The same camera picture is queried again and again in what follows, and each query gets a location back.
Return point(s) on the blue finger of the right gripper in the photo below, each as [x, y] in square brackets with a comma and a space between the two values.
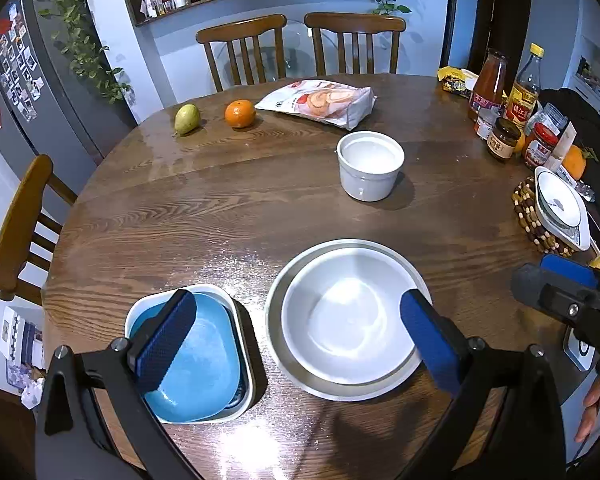
[564, 266]

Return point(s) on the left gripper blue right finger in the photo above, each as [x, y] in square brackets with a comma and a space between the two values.
[439, 342]

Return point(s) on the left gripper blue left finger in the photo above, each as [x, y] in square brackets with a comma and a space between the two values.
[158, 339]

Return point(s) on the blue square plate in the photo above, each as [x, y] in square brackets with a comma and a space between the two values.
[205, 374]

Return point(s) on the patterned square plate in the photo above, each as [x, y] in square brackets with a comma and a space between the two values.
[246, 390]

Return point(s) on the medium white bowl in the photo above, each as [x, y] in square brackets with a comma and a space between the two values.
[341, 314]

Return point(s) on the large white bowl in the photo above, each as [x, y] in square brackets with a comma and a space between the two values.
[292, 368]

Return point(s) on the person's hand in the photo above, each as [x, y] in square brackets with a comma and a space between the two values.
[588, 420]

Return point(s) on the white electronic device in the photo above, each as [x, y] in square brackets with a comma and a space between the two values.
[580, 354]

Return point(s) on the white bowl with flower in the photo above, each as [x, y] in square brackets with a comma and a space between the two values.
[560, 204]

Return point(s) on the beaded wooden trivet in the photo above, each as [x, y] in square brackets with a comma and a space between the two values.
[527, 216]

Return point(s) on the orange fruit with leaf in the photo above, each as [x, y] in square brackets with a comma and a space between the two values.
[576, 159]

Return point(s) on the red chili jar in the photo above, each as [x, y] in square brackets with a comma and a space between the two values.
[541, 143]

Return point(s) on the dark sauce jar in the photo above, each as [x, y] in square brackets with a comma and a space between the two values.
[503, 139]

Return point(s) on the clear plastic cup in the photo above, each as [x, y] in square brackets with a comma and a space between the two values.
[550, 117]

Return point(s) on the wooden chair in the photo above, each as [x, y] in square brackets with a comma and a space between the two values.
[358, 26]
[18, 230]
[242, 42]

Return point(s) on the red sauce bottle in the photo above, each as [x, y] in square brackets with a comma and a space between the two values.
[488, 90]

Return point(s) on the white ceramic cup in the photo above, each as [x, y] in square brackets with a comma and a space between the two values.
[369, 163]

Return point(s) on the yellow snack packet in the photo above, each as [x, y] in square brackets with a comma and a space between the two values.
[458, 81]

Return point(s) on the green pear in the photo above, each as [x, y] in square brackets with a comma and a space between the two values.
[186, 119]

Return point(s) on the orange tangerine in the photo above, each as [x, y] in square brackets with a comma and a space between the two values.
[240, 114]

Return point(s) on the white snack bag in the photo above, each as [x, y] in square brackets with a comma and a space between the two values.
[328, 102]

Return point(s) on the grey refrigerator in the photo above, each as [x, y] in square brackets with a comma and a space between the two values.
[46, 108]

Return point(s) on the wooden chair back right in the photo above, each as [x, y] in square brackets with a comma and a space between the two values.
[358, 26]

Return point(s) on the wooden chair back left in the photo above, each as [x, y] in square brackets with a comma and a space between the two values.
[242, 42]

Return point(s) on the hanging green vine plant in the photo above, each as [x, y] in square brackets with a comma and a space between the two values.
[77, 41]

